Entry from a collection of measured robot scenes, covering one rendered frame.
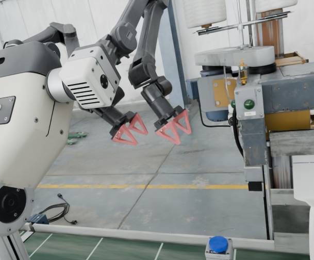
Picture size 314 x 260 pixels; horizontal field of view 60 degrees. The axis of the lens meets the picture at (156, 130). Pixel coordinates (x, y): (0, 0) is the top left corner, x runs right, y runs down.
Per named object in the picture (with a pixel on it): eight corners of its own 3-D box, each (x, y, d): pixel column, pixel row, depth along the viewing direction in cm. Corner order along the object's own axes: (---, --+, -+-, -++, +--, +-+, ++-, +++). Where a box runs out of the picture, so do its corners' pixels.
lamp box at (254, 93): (237, 120, 80) (233, 90, 78) (237, 115, 84) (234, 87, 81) (264, 117, 77) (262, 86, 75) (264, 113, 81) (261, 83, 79)
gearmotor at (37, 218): (9, 236, 219) (2, 220, 215) (23, 224, 233) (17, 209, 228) (37, 238, 208) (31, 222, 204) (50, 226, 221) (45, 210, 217)
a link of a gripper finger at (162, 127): (193, 133, 86) (175, 109, 86) (184, 141, 80) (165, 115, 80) (177, 143, 90) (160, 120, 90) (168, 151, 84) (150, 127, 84)
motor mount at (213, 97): (201, 113, 127) (195, 78, 122) (203, 109, 133) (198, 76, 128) (266, 107, 117) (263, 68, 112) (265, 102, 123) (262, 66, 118)
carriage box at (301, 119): (245, 142, 117) (237, 69, 107) (248, 118, 147) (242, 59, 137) (311, 139, 108) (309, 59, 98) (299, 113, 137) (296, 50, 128)
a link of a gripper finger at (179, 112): (199, 126, 92) (182, 103, 92) (192, 133, 86) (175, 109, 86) (185, 135, 96) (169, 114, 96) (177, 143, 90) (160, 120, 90)
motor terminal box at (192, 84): (192, 105, 128) (189, 81, 125) (188, 101, 138) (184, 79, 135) (209, 101, 129) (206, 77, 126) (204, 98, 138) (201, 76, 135)
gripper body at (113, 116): (134, 113, 97) (117, 100, 97) (121, 122, 88) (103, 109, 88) (125, 126, 100) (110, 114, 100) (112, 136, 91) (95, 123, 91)
